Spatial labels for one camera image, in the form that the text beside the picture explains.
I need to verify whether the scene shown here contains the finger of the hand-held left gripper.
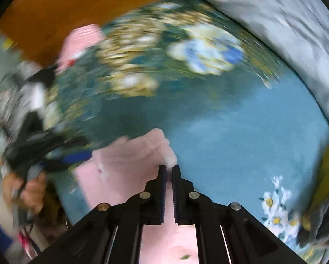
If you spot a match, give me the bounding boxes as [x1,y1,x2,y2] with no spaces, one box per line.
[41,150,93,172]

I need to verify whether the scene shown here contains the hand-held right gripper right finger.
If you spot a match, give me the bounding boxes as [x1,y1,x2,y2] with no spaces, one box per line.
[172,165,303,264]

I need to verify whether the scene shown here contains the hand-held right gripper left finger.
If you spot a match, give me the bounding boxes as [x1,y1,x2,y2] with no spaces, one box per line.
[35,165,166,264]

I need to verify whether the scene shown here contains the pink floral fleece garment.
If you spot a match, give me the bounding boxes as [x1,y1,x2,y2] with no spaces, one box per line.
[72,128,201,264]

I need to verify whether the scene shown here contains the person's left forearm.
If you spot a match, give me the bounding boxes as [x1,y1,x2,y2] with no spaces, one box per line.
[0,194,52,259]

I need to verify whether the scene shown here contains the person's left hand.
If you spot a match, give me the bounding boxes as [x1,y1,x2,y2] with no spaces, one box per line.
[2,170,48,213]

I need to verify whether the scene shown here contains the black and white patterned cloth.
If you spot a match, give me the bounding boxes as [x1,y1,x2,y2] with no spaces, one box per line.
[0,60,63,176]

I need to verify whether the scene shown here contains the white tube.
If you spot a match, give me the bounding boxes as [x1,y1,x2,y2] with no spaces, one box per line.
[30,84,47,110]

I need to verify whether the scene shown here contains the dark cloth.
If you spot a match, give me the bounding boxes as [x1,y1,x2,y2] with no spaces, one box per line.
[24,66,57,88]

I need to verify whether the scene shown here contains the teal floral bedsheet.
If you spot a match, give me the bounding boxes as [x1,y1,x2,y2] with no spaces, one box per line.
[43,0,329,264]

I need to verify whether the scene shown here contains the pink striped cloth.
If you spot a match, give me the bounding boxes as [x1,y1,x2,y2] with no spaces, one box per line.
[56,23,106,73]

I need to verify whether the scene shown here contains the wooden headboard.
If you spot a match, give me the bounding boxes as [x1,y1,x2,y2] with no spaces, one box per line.
[0,0,190,66]

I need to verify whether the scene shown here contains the grey garment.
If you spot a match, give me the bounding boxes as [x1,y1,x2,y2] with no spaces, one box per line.
[297,192,329,248]

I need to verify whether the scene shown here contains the yellow-green garment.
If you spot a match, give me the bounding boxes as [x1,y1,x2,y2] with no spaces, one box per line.
[302,143,329,231]

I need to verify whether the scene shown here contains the grey floral duvet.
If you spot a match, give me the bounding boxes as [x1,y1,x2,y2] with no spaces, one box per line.
[187,0,329,141]

